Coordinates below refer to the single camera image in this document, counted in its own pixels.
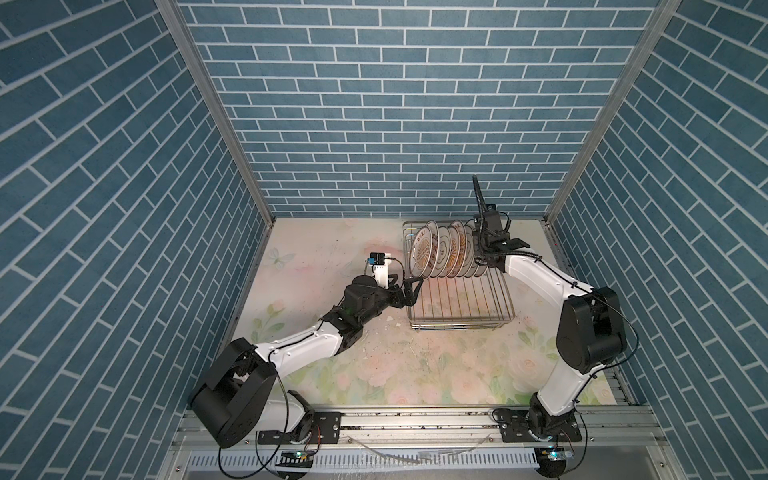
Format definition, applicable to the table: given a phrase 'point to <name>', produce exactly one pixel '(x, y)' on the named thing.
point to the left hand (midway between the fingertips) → (412, 279)
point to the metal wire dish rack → (481, 303)
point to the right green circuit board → (557, 453)
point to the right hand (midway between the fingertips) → (490, 234)
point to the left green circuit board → (295, 459)
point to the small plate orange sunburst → (421, 250)
